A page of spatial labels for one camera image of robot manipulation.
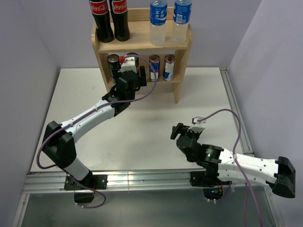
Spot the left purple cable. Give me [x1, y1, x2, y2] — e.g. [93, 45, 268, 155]
[36, 54, 159, 209]

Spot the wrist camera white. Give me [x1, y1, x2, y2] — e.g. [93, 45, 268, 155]
[189, 116, 206, 133]
[119, 55, 137, 73]

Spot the wooden two-tier shelf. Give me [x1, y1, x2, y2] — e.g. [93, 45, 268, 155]
[91, 7, 193, 104]

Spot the cola bottle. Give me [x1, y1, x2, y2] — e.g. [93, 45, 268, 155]
[109, 0, 130, 42]
[89, 0, 114, 43]

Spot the aluminium rail front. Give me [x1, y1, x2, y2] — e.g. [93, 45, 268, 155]
[22, 166, 272, 193]

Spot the right cola bottle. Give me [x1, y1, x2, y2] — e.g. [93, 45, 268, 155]
[109, 0, 130, 42]

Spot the silver blue can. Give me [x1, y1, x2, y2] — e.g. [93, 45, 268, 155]
[163, 54, 175, 81]
[149, 54, 160, 81]

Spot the left cola bottle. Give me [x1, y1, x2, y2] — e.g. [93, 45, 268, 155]
[89, 0, 114, 43]

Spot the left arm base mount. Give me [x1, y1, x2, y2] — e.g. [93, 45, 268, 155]
[63, 173, 107, 209]

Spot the aluminium rail right side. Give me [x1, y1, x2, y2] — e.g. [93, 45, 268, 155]
[219, 67, 254, 156]

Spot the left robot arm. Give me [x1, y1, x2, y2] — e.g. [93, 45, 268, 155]
[38, 66, 147, 187]

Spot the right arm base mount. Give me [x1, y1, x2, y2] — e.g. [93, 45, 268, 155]
[189, 171, 232, 204]

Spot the water bottle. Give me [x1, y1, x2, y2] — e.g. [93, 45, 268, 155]
[150, 0, 168, 45]
[170, 0, 192, 44]

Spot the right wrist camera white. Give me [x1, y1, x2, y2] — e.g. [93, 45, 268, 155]
[189, 116, 206, 133]

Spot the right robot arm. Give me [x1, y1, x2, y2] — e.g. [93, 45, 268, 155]
[170, 123, 296, 199]

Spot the black can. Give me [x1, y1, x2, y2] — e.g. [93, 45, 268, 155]
[127, 52, 139, 73]
[107, 54, 122, 84]

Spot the aluminium rail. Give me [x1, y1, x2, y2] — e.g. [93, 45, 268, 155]
[22, 166, 272, 193]
[219, 67, 254, 156]

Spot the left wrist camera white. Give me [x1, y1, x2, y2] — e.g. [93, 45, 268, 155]
[119, 55, 137, 73]

